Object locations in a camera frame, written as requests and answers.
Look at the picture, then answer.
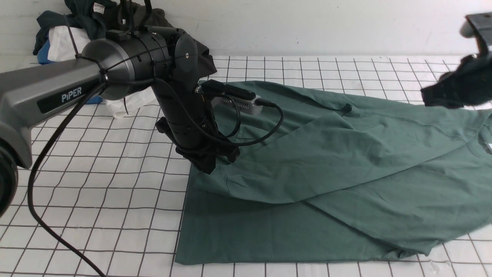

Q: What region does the green long-sleeve shirt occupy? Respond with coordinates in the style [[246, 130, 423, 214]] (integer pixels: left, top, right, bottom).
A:
[[175, 81, 492, 265]]

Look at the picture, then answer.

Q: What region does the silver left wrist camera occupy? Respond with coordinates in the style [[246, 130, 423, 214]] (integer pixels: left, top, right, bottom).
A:
[[200, 80, 263, 116]]

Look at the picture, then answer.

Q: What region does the white shirt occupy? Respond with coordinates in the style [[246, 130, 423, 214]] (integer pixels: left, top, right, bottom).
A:
[[48, 26, 155, 119]]

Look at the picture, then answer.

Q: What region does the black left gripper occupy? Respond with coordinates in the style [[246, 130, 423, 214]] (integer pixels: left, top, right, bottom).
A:
[[155, 117, 240, 175]]

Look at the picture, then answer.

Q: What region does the dark olive shirt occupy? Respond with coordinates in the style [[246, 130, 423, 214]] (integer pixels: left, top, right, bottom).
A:
[[102, 1, 217, 78]]

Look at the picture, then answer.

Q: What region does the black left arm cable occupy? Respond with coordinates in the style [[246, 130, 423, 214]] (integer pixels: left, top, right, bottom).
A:
[[27, 79, 285, 277]]

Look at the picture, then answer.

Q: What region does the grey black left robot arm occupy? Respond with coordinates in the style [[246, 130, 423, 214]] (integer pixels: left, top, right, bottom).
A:
[[0, 27, 239, 214]]

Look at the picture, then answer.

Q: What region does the dark teal shirt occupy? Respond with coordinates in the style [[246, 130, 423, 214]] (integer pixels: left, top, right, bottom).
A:
[[32, 0, 117, 55]]

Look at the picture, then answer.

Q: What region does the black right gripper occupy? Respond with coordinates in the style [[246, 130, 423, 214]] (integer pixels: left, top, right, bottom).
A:
[[421, 53, 492, 109]]

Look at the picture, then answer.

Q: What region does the white grid tablecloth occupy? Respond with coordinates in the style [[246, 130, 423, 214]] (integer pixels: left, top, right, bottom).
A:
[[0, 56, 492, 277]]

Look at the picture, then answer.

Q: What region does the blue shirt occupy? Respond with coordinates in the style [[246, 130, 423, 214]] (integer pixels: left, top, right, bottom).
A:
[[37, 39, 103, 105]]

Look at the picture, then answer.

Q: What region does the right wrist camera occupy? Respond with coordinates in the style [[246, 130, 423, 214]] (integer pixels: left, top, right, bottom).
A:
[[460, 11, 492, 57]]

